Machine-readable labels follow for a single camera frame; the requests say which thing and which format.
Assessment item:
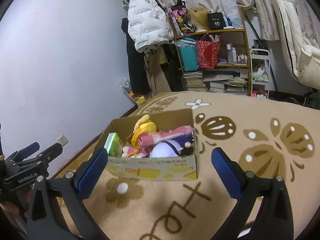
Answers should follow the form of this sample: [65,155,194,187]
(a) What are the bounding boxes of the beige hanging trousers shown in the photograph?
[144,47,171,97]

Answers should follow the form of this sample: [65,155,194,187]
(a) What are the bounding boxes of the white puffer jacket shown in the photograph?
[127,0,174,53]

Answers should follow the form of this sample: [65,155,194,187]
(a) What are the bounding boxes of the white duvet on chair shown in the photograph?
[271,0,319,90]

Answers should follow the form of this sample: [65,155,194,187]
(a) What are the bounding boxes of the teal bag on shelf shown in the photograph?
[177,38,199,72]

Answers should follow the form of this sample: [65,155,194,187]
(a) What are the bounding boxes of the red patterned bag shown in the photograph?
[196,34,221,69]

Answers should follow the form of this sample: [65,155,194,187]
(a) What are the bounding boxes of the white rolling cart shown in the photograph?
[249,48,271,99]

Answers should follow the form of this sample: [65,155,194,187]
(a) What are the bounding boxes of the open cardboard box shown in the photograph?
[95,108,198,181]

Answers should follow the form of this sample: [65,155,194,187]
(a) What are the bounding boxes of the blonde wig head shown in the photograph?
[188,7,210,33]

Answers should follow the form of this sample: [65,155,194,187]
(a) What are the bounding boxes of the green tissue pack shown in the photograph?
[104,133,124,158]

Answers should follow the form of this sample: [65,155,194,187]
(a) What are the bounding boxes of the pink round plush pillow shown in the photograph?
[137,125,194,148]

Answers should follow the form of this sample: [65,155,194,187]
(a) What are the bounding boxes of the wooden shelf unit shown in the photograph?
[174,6,252,81]

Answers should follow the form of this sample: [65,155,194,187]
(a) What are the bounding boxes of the stack of books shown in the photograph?
[183,70,207,92]

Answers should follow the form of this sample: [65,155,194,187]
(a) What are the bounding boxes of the yellow plush toy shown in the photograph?
[126,114,157,148]

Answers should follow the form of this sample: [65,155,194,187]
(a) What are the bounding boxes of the black hanging coat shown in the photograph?
[121,18,151,95]

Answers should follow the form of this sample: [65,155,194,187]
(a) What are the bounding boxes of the purple haired plush doll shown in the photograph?
[150,134,194,158]

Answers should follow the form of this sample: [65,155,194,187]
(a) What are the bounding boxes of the magenta plush bear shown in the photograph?
[121,146,152,159]

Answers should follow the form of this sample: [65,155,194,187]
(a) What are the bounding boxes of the person's left hand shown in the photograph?
[1,185,33,220]

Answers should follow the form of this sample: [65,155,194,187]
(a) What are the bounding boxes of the white plastic bag on shelf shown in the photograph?
[221,0,243,29]

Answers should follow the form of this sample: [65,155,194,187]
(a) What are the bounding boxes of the clear plastic bag of toys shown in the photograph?
[119,77,146,107]

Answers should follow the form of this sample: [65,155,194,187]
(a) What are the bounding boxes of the black box marked 40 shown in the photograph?
[207,12,226,30]

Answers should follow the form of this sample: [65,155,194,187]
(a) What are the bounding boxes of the upper white wall socket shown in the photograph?
[57,135,68,147]

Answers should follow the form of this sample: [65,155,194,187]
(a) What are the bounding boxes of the pink black patterned bag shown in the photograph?
[168,0,195,36]

